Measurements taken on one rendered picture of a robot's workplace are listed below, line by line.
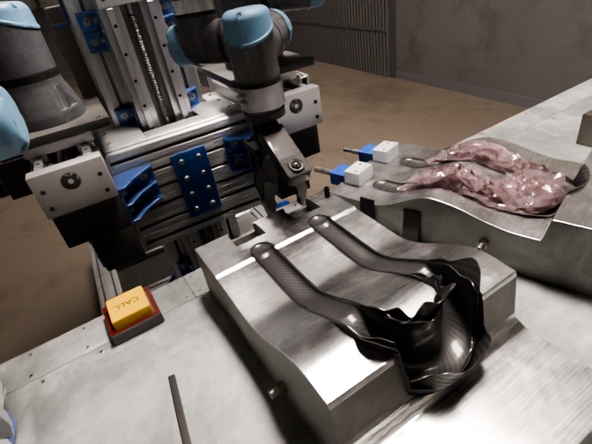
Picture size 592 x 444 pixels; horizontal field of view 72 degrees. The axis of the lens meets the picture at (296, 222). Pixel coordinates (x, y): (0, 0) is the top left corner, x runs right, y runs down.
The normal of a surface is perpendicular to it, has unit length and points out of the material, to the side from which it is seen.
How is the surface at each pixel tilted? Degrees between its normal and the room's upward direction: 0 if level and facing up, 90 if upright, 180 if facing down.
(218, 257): 0
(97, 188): 90
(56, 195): 90
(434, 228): 90
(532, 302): 0
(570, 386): 0
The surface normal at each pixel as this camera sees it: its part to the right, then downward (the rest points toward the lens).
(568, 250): -0.64, 0.51
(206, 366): -0.15, -0.82
